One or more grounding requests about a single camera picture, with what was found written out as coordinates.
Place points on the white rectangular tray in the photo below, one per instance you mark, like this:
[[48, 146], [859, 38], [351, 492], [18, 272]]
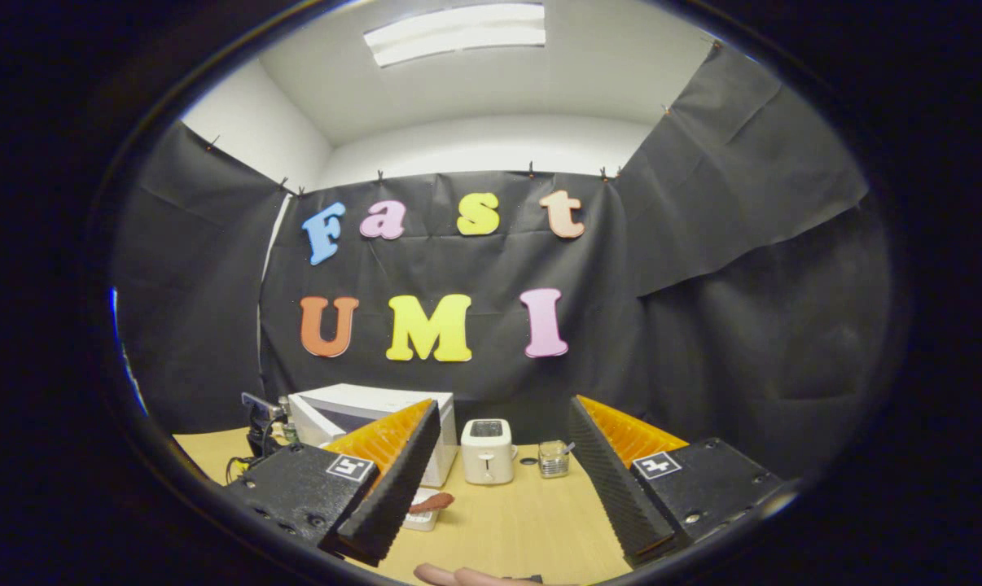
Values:
[[422, 522]]

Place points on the plastic water bottle green label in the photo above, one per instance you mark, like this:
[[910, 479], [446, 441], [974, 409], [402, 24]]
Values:
[[287, 427]]

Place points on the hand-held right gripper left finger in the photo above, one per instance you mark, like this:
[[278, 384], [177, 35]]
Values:
[[393, 488]]

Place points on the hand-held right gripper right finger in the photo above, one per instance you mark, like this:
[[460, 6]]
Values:
[[613, 488]]

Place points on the white toaster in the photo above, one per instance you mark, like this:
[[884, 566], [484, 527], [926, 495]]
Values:
[[488, 456]]

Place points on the black backdrop cloth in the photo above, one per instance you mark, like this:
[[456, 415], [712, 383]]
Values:
[[703, 325]]

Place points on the white microwave oven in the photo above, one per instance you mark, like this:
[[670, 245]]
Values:
[[352, 407]]

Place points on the reddish brown sausage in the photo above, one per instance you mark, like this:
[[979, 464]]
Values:
[[434, 501]]

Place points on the ceiling light panel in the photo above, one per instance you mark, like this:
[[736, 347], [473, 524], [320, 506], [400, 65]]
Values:
[[458, 32]]

